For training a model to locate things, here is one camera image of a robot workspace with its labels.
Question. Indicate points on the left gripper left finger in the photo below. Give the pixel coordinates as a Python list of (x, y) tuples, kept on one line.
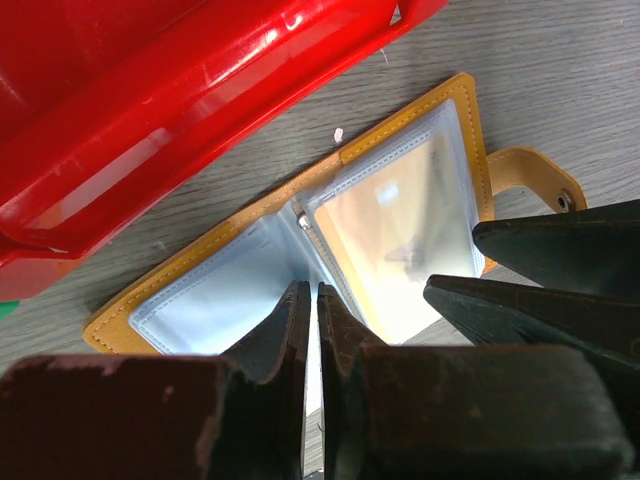
[(236, 415)]

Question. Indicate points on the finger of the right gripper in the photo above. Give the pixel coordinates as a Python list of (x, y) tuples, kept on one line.
[(605, 330), (593, 251)]

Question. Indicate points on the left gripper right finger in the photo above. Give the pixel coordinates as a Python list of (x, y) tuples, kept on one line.
[(462, 412)]

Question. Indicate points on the gold credit card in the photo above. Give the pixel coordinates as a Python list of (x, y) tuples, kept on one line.
[(395, 228)]

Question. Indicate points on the yellow leather card holder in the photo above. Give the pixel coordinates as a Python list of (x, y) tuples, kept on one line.
[(108, 330)]

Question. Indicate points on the green plastic bin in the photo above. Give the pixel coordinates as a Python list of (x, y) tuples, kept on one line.
[(6, 308)]

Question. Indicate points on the red plastic bin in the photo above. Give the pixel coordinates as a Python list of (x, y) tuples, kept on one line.
[(109, 106)]

